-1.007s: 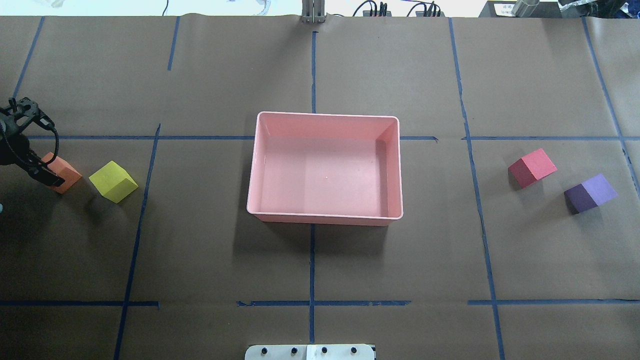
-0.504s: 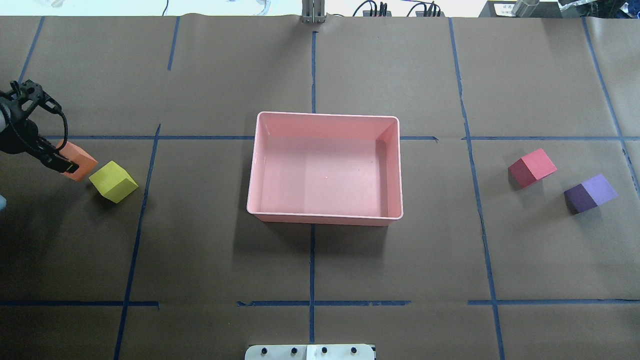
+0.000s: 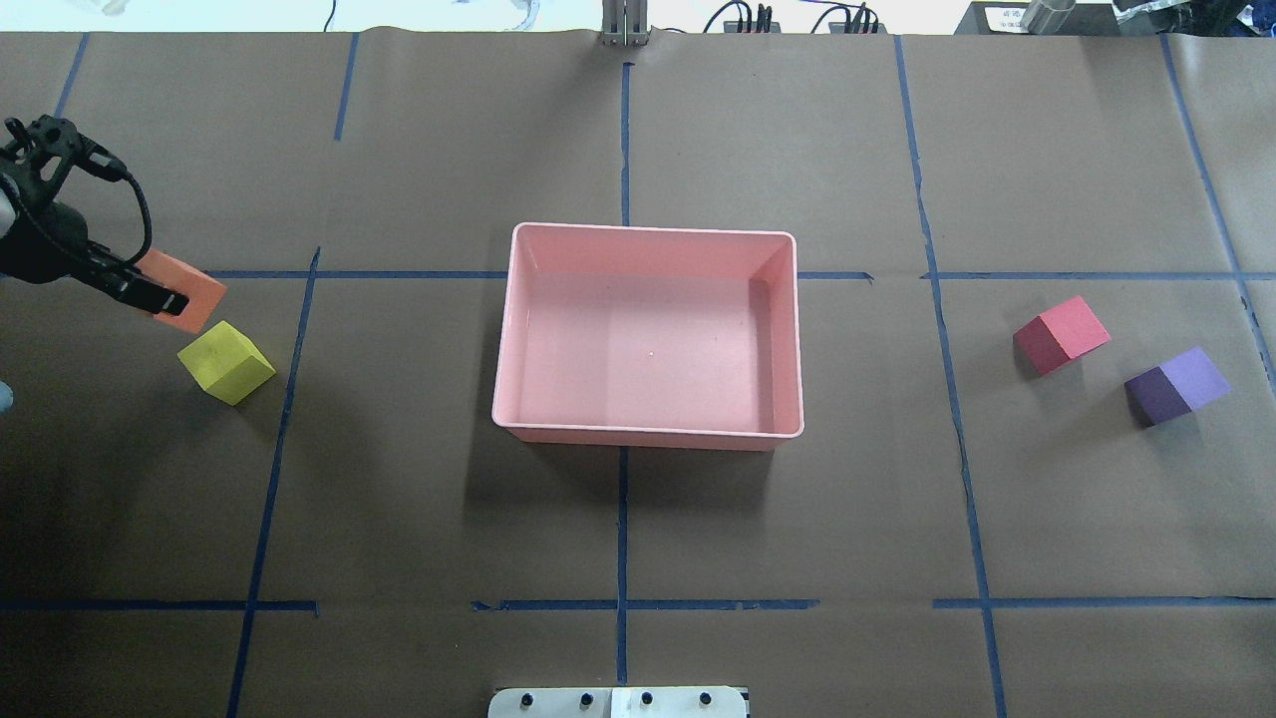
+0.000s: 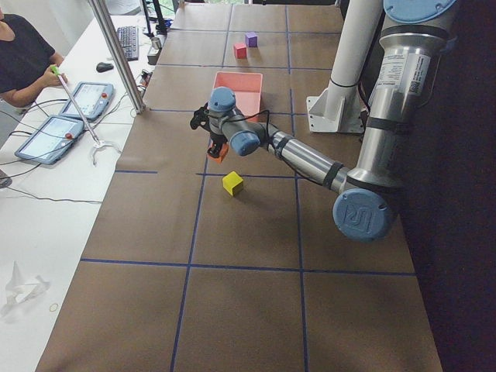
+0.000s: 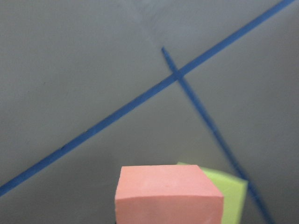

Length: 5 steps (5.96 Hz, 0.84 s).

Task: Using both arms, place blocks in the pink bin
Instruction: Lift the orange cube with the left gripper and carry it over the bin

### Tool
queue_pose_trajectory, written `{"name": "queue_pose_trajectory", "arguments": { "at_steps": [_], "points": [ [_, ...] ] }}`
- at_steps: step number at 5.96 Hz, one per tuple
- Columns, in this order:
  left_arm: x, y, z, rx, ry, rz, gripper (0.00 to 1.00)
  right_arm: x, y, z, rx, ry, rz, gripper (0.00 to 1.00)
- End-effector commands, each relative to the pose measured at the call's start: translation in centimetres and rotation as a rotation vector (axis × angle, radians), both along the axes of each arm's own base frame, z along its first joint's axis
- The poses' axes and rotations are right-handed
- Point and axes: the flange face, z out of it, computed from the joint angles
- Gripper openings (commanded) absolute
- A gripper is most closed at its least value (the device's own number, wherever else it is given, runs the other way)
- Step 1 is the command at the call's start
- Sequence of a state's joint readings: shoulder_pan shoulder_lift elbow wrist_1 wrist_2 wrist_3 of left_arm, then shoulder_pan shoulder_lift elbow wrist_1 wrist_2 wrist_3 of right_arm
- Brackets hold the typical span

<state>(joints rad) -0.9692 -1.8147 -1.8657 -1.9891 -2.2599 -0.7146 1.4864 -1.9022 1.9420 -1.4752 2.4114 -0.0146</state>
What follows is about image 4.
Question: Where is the red foam block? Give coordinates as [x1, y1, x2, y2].
[232, 43, 247, 60]

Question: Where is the far teach pendant tablet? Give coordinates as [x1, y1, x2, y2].
[72, 81, 114, 122]

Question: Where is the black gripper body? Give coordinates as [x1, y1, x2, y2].
[210, 132, 228, 146]

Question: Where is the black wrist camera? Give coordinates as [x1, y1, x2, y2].
[190, 103, 210, 132]

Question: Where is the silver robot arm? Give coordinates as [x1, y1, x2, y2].
[191, 1, 460, 242]

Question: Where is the reacher grabber stick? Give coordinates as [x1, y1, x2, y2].
[50, 64, 122, 167]

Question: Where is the yellow foam block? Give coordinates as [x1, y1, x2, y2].
[222, 171, 244, 197]

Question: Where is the black computer keyboard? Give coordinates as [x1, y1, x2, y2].
[116, 26, 140, 61]

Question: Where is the near teach pendant tablet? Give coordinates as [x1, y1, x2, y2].
[15, 115, 84, 165]

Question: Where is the aluminium frame post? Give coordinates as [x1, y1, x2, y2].
[89, 0, 146, 114]

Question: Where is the small metal cup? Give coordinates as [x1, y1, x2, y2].
[150, 36, 162, 50]

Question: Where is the crumpled white paper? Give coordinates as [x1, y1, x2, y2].
[1, 261, 51, 322]

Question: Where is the pink plastic bin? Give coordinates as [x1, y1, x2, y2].
[213, 71, 263, 116]

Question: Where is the teach pendant tablet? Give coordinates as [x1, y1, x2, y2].
[72, 81, 114, 122]
[15, 115, 84, 165]

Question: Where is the purple foam block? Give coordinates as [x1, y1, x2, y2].
[245, 32, 258, 48]

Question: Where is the person in black shirt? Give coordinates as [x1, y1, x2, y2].
[1, 13, 64, 108]

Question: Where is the orange foam block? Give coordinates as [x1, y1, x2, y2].
[207, 143, 229, 164]

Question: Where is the black computer mouse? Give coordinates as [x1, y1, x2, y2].
[95, 62, 114, 73]

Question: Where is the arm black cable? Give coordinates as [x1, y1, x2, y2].
[207, 109, 290, 156]

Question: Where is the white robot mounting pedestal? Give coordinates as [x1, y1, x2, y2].
[307, 0, 383, 133]

